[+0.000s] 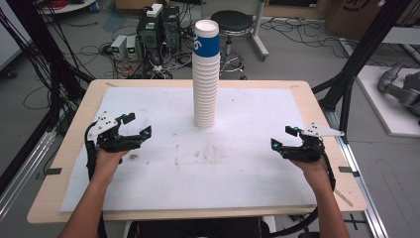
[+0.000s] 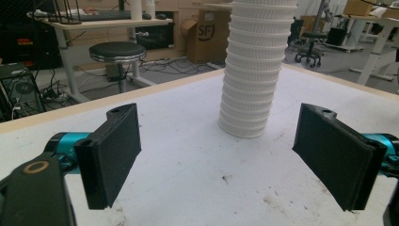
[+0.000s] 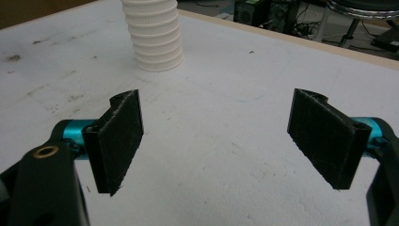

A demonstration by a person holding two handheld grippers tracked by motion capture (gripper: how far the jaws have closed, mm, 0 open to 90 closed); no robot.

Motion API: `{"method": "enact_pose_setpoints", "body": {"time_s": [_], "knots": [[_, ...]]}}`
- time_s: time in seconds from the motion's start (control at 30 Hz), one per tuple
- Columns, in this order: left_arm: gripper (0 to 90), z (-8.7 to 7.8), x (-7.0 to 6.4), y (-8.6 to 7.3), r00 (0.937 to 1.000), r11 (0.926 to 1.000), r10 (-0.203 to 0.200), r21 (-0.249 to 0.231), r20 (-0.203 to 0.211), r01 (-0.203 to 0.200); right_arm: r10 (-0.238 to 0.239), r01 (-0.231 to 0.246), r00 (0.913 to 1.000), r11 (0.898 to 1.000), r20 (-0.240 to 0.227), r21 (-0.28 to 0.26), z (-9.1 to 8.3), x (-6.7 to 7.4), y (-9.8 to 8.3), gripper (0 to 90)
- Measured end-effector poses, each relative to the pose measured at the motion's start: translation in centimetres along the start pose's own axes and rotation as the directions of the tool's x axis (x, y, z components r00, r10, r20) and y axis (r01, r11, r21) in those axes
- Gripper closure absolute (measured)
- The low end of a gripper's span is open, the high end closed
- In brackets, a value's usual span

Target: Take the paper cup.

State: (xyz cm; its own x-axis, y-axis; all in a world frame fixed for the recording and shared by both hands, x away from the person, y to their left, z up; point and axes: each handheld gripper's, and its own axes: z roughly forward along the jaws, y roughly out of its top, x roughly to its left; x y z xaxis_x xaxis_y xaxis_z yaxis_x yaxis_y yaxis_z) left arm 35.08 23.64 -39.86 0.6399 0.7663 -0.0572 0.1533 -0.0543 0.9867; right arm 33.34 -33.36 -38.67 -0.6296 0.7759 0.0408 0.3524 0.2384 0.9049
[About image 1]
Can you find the person's right hand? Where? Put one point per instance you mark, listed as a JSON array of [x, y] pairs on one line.
[[315, 173]]

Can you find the light wooden table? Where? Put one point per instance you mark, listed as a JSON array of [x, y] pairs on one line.
[[76, 132]]

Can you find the black round stool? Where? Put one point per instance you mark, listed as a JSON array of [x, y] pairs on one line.
[[231, 21]]

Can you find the white floor platform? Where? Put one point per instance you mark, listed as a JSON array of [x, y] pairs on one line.
[[379, 109]]

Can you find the black computer tower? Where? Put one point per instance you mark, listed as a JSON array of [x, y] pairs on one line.
[[150, 36], [171, 26]]

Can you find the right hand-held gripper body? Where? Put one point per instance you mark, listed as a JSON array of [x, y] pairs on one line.
[[310, 148]]

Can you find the white adapter box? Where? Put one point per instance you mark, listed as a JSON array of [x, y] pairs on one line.
[[154, 10]]

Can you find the person's left hand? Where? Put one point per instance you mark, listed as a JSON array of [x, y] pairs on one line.
[[107, 163]]

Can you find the white metal stand leg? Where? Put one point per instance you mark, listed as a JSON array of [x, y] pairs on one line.
[[259, 29]]

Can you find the black metal frame post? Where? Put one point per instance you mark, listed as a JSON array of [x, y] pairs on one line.
[[363, 53], [43, 49]]

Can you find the blue banded paper cup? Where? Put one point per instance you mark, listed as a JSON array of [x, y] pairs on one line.
[[206, 38]]

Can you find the white round table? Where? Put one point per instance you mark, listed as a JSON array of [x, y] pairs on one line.
[[71, 6]]

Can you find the stack of white paper cups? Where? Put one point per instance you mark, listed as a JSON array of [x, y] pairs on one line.
[[206, 95]]

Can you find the brown cardboard box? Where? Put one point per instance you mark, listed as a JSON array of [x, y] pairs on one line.
[[363, 16]]

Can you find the aluminium rail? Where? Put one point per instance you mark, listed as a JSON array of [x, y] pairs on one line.
[[23, 175], [360, 185]]

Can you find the black tape strip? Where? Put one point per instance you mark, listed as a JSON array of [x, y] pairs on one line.
[[348, 170], [52, 171]]

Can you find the grey power supply unit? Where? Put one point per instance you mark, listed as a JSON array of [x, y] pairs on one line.
[[131, 46], [118, 46]]

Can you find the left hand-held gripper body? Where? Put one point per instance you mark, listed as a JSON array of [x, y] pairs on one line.
[[110, 140]]

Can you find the person's dark clothing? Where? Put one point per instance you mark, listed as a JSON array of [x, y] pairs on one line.
[[198, 229]]

